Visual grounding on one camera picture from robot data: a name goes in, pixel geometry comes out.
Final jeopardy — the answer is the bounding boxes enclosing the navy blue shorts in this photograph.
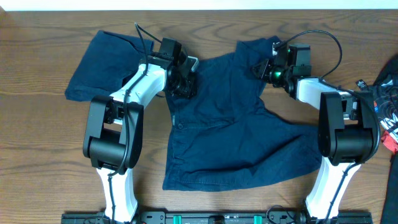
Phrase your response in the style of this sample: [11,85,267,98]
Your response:
[162,36,322,192]

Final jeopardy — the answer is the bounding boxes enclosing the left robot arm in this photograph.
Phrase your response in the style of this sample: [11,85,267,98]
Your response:
[83,38,199,223]

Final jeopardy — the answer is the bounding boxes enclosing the folded navy shorts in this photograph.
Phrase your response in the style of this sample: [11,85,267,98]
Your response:
[65,30,154,101]

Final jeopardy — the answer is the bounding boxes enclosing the black graphic t-shirt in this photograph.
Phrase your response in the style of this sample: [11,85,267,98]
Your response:
[356,54,397,141]

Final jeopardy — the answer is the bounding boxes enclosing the dark garment at edge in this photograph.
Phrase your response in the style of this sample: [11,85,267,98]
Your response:
[381,154,397,224]

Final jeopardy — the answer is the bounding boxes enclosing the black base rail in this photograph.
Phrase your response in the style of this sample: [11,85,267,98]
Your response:
[61,210,373,224]

